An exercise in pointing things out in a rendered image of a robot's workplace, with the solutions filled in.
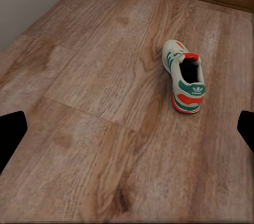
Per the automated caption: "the gym shoe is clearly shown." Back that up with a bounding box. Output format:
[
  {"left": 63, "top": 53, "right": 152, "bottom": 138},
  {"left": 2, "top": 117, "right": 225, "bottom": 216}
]
[{"left": 162, "top": 40, "right": 205, "bottom": 114}]

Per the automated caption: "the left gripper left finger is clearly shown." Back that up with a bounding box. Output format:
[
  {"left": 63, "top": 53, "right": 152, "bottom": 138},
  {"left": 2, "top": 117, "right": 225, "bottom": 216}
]
[{"left": 0, "top": 111, "right": 28, "bottom": 174}]

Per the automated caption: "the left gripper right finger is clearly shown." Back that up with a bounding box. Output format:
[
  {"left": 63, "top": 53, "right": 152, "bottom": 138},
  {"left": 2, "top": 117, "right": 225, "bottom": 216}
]
[{"left": 237, "top": 110, "right": 254, "bottom": 153}]

